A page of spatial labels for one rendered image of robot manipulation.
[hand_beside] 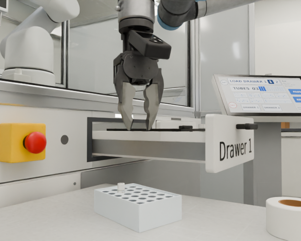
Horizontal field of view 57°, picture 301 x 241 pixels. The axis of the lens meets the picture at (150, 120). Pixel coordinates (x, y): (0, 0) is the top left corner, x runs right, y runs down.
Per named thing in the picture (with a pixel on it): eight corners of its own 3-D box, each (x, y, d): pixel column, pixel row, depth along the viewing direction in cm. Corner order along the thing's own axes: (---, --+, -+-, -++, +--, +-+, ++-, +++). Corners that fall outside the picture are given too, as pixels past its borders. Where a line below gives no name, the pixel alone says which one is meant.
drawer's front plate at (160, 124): (196, 147, 119) (196, 122, 119) (160, 152, 95) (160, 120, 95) (192, 147, 120) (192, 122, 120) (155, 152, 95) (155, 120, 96)
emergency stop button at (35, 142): (48, 153, 52) (48, 131, 52) (28, 154, 48) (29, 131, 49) (38, 152, 53) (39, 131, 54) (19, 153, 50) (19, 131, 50)
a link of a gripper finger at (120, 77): (133, 106, 55) (139, 63, 56) (136, 105, 53) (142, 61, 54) (110, 102, 53) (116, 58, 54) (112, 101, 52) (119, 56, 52)
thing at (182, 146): (245, 153, 75) (245, 130, 75) (208, 163, 53) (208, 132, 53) (128, 147, 97) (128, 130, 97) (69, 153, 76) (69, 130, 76)
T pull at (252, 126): (258, 129, 64) (258, 123, 64) (249, 129, 58) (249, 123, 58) (242, 129, 66) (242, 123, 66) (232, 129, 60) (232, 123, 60)
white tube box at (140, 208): (182, 219, 43) (181, 195, 43) (139, 233, 37) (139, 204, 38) (133, 203, 52) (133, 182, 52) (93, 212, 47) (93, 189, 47)
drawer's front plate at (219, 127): (253, 158, 75) (253, 118, 75) (214, 173, 51) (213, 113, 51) (247, 158, 76) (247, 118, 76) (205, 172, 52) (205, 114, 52)
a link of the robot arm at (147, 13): (160, -1, 55) (120, -8, 52) (160, 22, 55) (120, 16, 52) (146, 14, 62) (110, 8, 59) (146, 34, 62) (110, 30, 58)
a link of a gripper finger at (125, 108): (123, 130, 59) (129, 87, 59) (132, 130, 53) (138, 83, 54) (109, 128, 57) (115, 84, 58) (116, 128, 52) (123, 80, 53)
